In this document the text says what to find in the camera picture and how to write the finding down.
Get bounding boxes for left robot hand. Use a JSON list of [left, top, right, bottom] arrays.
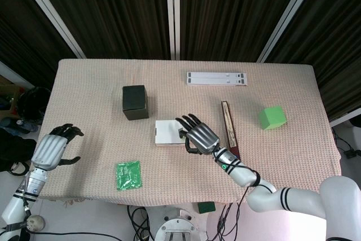
[[31, 123, 85, 172]]

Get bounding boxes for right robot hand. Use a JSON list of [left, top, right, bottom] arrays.
[[175, 113, 221, 156]]

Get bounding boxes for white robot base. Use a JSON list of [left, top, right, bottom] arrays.
[[154, 207, 208, 241]]

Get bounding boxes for white cardboard box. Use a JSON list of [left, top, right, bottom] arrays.
[[154, 119, 191, 148]]

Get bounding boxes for black cardboard box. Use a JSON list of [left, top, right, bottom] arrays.
[[121, 85, 150, 121]]

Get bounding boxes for dark red folding fan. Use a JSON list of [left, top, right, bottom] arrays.
[[221, 100, 242, 160]]

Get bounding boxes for clear water bottle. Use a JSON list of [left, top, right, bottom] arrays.
[[15, 119, 39, 133]]

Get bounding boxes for black bag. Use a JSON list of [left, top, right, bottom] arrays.
[[0, 125, 39, 173]]

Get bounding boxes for beige waffle tablecloth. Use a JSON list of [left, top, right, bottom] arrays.
[[36, 59, 342, 208]]

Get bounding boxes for black trash bin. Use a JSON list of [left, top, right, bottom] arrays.
[[17, 86, 52, 129]]

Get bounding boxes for white flat power strip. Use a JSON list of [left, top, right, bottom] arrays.
[[186, 71, 250, 87]]

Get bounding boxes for small dark green block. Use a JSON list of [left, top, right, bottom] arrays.
[[197, 201, 217, 214]]

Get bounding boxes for green foam block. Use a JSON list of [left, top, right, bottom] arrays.
[[258, 105, 288, 132]]

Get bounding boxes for green tea packet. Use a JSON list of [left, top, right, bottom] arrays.
[[115, 160, 144, 191]]

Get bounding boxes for dark brown curtain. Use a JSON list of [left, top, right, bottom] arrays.
[[0, 0, 361, 123]]

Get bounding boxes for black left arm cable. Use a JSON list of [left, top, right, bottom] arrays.
[[21, 192, 32, 222]]

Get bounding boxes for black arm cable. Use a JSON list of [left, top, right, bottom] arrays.
[[21, 192, 32, 222], [213, 150, 262, 205]]

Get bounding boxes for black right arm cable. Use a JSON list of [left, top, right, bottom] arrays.
[[213, 150, 262, 205]]

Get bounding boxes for black floor cables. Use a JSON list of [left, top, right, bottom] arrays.
[[28, 203, 243, 241]]

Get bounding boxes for white partition post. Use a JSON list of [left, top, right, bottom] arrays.
[[256, 0, 328, 63], [14, 0, 87, 59], [165, 0, 182, 61]]

